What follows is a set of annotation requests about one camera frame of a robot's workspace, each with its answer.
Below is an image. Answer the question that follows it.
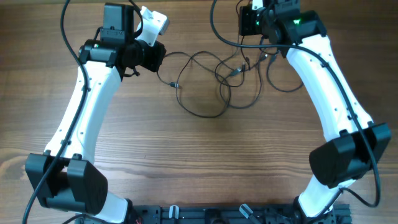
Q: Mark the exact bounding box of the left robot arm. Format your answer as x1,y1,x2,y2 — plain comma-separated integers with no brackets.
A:
25,2,169,223

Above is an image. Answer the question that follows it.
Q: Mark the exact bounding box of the camera black cable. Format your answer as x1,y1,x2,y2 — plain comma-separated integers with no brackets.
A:
22,0,94,224
210,0,382,208

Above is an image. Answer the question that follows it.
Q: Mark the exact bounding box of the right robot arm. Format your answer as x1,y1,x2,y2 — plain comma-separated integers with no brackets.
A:
238,1,391,223

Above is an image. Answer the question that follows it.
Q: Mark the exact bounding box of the right camera black cable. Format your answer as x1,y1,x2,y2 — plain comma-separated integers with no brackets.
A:
210,0,382,208

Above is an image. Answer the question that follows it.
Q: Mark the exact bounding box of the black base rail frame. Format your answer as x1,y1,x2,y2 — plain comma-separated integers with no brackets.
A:
74,203,352,224

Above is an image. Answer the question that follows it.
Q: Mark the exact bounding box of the left camera black cable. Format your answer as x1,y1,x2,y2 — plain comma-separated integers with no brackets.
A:
22,0,94,224

